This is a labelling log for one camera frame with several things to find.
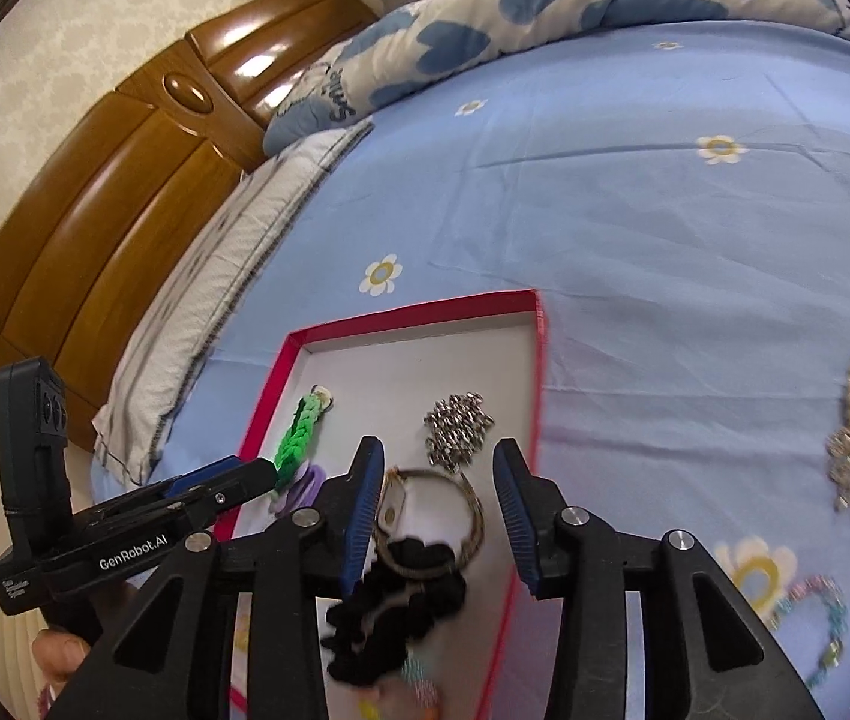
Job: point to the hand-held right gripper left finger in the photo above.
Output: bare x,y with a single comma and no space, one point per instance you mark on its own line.
361,517

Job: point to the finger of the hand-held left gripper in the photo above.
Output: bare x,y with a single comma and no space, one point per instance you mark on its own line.
245,484
200,474

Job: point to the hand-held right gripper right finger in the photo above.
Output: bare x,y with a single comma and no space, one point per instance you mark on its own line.
518,517

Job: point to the bangle wristwatch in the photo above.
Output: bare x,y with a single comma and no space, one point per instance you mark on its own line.
471,501

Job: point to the black scrunchie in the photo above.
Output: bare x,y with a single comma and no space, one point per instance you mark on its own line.
395,600

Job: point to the red shallow box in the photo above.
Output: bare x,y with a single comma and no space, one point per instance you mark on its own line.
432,360

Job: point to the person's left hand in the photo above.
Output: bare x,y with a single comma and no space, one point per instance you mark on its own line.
57,652

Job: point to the wooden headboard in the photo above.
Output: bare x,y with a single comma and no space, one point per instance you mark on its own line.
95,202

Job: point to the grey striped pillow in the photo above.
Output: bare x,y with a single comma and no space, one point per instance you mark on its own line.
245,240

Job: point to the blue floral bed sheet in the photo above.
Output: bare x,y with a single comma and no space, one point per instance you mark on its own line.
657,202

